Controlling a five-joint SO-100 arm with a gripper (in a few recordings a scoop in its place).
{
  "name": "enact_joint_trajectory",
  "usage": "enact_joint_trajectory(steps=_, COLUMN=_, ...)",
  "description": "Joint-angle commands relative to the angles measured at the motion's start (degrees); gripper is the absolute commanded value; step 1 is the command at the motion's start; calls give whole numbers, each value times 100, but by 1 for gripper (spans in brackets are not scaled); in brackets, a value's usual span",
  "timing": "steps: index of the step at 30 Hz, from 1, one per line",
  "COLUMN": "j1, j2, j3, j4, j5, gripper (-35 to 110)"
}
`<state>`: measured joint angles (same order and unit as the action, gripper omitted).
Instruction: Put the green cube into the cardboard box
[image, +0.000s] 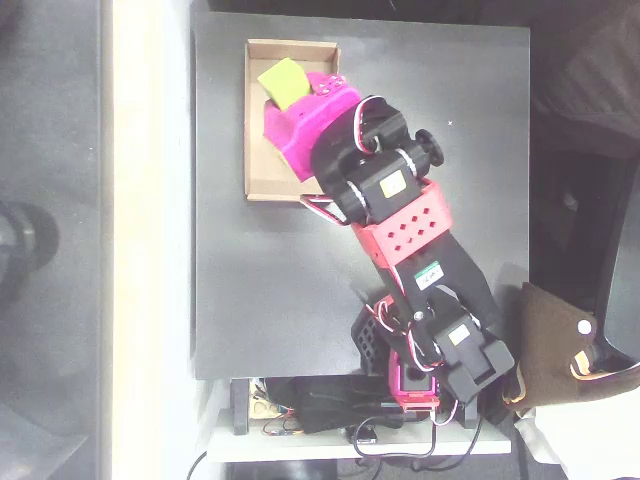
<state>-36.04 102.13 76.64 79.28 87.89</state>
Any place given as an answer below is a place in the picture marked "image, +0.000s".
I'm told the cardboard box tray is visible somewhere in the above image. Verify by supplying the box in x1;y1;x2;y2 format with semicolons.
243;38;342;204

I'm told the small black connector box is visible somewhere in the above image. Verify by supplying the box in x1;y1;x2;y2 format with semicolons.
344;424;379;445

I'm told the black looped cable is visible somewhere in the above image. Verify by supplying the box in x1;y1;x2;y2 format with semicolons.
352;414;486;471

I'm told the white shelf board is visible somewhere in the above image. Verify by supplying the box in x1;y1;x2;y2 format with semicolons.
205;379;512;464

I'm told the white sheet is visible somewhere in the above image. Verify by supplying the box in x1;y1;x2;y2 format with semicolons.
514;403;640;480

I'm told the green cube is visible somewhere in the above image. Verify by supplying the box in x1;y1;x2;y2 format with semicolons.
257;57;311;112

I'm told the black perforated arm base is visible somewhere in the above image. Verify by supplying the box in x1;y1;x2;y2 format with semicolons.
349;299;396;377

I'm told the black power adapter bundle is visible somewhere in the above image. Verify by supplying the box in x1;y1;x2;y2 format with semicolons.
264;375;401;435

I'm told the brown felt bag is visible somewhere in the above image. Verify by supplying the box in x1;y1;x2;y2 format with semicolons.
501;281;640;412

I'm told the light wooden piece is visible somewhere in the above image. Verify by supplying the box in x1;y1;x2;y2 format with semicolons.
249;384;281;420

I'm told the grey curved chair part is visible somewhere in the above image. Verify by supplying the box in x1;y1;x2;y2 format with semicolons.
597;159;640;364

